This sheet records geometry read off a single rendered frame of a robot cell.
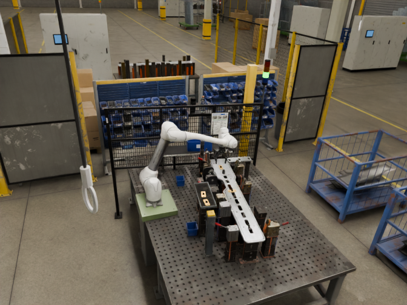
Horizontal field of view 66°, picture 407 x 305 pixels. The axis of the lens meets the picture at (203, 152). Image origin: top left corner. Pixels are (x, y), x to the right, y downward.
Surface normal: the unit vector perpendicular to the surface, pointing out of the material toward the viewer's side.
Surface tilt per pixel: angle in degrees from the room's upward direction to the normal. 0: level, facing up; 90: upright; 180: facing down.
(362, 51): 90
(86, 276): 0
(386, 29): 90
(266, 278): 0
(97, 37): 90
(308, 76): 91
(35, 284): 0
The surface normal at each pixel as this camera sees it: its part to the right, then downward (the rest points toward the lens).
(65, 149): 0.39, 0.52
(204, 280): 0.04, -0.88
